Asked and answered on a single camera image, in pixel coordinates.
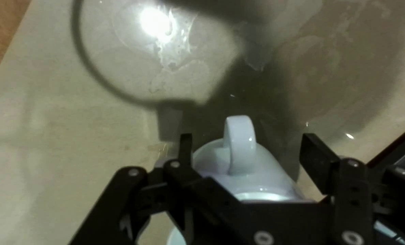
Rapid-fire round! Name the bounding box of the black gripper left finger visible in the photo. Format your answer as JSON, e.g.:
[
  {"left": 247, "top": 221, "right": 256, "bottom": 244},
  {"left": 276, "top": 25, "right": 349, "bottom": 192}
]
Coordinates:
[{"left": 70, "top": 134, "right": 276, "bottom": 245}]

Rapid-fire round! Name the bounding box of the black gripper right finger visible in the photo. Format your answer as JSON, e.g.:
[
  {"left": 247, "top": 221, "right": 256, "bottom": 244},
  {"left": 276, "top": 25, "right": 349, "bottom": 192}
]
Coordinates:
[{"left": 300, "top": 132, "right": 405, "bottom": 245}]

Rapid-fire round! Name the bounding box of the white ceramic cup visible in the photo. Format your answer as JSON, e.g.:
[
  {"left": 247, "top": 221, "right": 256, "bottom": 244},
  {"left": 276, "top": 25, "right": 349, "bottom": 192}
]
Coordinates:
[{"left": 166, "top": 115, "right": 303, "bottom": 245}]

